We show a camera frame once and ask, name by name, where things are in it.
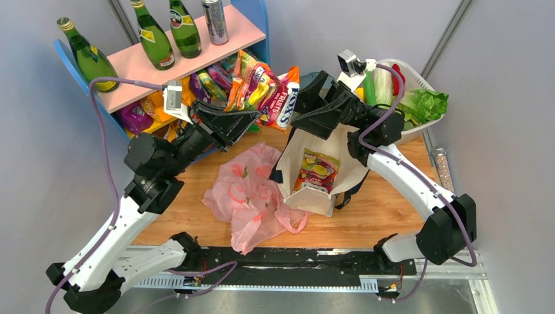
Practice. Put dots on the white plastic basket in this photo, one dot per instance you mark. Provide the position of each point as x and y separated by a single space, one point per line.
412 80

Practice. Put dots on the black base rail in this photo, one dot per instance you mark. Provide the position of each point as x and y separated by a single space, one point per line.
296 267

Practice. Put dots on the napa cabbage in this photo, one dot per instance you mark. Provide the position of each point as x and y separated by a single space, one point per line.
383 86

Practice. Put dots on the green lettuce leaf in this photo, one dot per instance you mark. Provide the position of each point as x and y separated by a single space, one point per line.
424 105

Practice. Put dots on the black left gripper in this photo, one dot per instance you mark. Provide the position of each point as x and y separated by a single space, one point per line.
221 127

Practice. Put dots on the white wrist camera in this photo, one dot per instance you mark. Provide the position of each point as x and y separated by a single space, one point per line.
173 104
353 70

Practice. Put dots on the long green chili pepper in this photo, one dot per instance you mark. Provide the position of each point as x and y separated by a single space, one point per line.
368 88

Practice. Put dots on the teal transparent plastic tray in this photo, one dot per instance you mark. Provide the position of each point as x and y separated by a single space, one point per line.
306 79

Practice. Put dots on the yellow bell pepper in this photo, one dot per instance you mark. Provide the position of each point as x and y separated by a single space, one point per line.
360 93

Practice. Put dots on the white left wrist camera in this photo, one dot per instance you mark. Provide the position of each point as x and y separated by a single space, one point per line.
173 104

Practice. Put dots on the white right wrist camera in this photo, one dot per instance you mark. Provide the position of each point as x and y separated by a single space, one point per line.
353 70

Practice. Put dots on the cream canvas tote bag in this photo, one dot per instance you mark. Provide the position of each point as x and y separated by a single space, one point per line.
350 176

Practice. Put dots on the purple candy packet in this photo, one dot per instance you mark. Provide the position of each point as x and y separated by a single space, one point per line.
198 89

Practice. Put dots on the green leafy vegetable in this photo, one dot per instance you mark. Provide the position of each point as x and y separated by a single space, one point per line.
409 123

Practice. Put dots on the orange snack bag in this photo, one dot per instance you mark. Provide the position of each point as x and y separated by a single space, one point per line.
153 104

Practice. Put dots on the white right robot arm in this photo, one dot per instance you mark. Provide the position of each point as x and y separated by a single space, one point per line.
363 139

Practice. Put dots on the green glass bottle left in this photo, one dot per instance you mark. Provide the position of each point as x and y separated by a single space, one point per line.
92 62

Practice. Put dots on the purple snack bag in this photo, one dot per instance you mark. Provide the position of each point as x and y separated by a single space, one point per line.
134 118

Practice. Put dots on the green glass bottle middle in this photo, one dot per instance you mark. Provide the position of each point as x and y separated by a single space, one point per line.
154 41

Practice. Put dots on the silver drink can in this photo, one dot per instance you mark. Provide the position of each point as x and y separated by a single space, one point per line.
215 19

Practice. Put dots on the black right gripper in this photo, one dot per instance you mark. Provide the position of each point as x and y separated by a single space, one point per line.
320 117

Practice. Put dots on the glass tube of beads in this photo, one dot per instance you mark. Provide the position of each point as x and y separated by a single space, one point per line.
442 167

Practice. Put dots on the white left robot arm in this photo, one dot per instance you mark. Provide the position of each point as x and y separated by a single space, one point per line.
95 278

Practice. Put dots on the colourful striped candy packet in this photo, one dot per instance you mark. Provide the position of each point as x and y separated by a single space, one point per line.
210 85

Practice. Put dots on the pink candy packet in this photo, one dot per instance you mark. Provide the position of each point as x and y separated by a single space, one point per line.
220 77

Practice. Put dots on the blue pink snack shelf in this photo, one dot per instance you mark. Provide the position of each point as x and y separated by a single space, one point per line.
247 25

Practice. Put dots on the pink plastic grocery bag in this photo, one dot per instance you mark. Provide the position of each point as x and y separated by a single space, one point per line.
244 196

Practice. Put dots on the orange foxs candy bag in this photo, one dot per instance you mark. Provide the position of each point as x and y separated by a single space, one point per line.
255 87

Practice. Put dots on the green glass bottle right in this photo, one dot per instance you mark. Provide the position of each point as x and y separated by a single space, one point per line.
184 30

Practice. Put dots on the green glass bottle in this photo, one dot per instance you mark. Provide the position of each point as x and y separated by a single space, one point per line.
184 30
154 41
92 62

